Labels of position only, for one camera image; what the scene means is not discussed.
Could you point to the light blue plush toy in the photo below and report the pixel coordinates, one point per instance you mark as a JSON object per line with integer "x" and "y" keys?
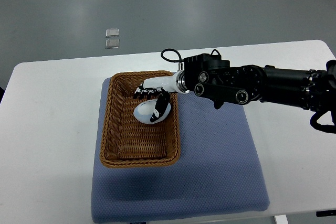
{"x": 146, "y": 112}

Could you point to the brown wicker basket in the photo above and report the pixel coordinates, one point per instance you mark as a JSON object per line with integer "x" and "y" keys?
{"x": 128, "y": 143}

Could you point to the upper metal floor plate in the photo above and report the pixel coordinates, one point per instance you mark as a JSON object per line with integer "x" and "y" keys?
{"x": 112, "y": 32}

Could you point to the blue quilted mat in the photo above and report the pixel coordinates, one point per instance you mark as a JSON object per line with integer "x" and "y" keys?
{"x": 218, "y": 172}

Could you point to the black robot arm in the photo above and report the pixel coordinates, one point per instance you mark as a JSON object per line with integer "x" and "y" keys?
{"x": 211, "y": 77}

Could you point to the white table leg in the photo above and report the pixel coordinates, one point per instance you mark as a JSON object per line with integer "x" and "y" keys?
{"x": 281, "y": 219}

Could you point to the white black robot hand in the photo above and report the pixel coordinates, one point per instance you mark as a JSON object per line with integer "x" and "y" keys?
{"x": 160, "y": 88}

